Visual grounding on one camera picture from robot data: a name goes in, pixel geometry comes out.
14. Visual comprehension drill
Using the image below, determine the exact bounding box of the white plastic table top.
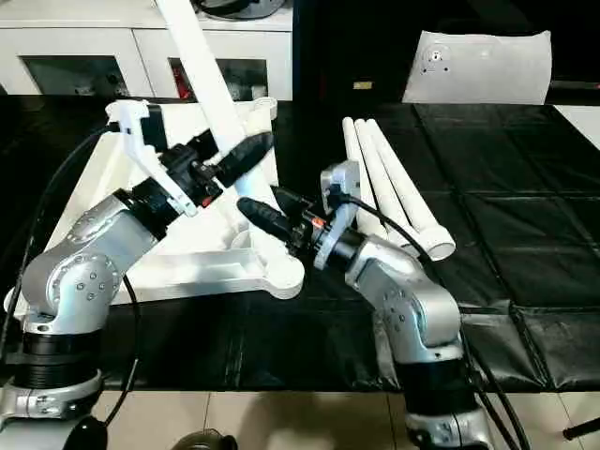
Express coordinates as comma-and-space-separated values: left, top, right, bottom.
5, 97, 307, 303

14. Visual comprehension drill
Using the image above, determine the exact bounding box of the white plastic table leg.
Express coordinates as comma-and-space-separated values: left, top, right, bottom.
342, 117, 413, 249
153, 0, 284, 275
366, 118, 457, 262
352, 119, 437, 259

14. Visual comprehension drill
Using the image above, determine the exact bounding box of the grey bag on cabinet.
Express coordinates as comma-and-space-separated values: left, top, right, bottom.
192, 0, 287, 20

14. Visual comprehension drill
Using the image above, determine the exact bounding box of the white cabinet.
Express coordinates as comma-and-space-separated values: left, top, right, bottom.
0, 0, 294, 100

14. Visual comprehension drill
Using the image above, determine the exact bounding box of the black work mat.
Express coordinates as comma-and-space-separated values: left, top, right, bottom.
0, 94, 600, 393

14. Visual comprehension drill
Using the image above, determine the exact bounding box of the white plastic bag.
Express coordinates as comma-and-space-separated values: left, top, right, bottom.
401, 30, 553, 105

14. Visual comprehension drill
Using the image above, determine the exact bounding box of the black robot foot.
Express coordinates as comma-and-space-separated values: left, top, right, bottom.
173, 429, 235, 450

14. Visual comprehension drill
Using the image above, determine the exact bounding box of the white flat board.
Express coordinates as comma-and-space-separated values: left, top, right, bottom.
553, 103, 600, 153

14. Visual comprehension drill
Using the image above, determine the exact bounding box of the black stand bar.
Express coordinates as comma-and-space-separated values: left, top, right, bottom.
562, 417, 600, 443

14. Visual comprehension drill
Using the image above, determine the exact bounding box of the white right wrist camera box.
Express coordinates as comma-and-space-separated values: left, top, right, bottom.
314, 159, 365, 275

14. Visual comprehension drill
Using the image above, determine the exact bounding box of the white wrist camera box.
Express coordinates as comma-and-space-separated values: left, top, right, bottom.
314, 159, 365, 275
105, 97, 200, 218

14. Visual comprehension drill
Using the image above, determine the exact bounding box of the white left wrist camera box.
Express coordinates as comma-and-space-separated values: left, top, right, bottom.
105, 97, 200, 218

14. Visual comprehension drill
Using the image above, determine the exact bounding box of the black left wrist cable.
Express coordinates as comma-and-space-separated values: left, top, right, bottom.
0, 122, 142, 423

